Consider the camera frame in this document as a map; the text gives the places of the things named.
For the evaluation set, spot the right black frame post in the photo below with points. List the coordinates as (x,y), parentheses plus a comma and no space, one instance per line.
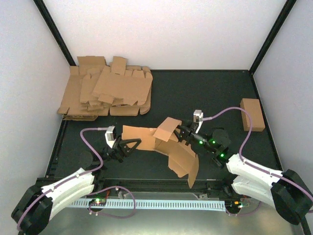
(285,11)

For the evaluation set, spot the stack of flat cardboard blanks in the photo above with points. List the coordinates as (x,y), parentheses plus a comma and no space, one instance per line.
(96,88)

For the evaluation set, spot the folded brown cardboard box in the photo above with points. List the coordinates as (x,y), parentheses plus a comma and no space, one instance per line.
(253,108)

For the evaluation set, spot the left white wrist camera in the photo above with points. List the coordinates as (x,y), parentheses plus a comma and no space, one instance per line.
(110,136)

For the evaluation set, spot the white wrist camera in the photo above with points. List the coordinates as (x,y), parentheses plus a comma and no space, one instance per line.
(198,119)
(110,136)

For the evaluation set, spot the left black frame post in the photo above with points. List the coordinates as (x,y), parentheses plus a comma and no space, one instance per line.
(43,10)

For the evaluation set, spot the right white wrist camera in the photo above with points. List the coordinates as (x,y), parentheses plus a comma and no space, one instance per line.
(198,119)

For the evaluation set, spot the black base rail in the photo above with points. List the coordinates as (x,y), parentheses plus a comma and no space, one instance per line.
(212,188)

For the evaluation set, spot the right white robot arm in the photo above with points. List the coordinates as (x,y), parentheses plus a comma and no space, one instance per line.
(284,191)

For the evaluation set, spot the light blue slotted cable duct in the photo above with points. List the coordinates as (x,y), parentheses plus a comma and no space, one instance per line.
(143,204)

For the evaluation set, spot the black frame post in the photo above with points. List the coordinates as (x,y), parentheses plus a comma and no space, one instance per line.
(43,10)
(285,11)

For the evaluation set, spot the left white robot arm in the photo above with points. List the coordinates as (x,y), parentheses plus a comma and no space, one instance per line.
(40,204)

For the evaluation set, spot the metal base plate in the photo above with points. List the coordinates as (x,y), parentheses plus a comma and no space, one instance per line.
(265,221)

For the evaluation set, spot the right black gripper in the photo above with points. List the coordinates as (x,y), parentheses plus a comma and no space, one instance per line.
(191,130)

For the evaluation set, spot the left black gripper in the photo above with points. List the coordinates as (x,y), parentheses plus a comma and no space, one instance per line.
(120,151)

